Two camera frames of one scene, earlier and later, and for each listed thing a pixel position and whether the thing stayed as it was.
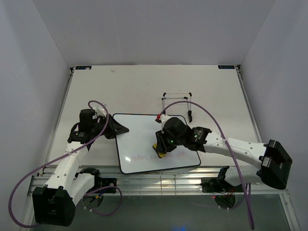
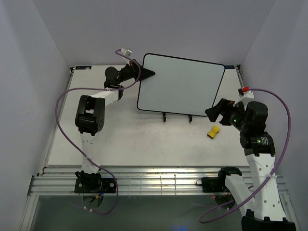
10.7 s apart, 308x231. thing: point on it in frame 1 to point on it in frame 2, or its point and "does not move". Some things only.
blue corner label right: x=226 y=67 does not move
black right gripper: x=161 y=146 to x=224 y=107
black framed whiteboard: x=135 y=151 to x=179 y=86
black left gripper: x=115 y=128 to x=145 y=73
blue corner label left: x=83 y=67 does not move
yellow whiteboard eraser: x=160 y=155 to x=211 y=134
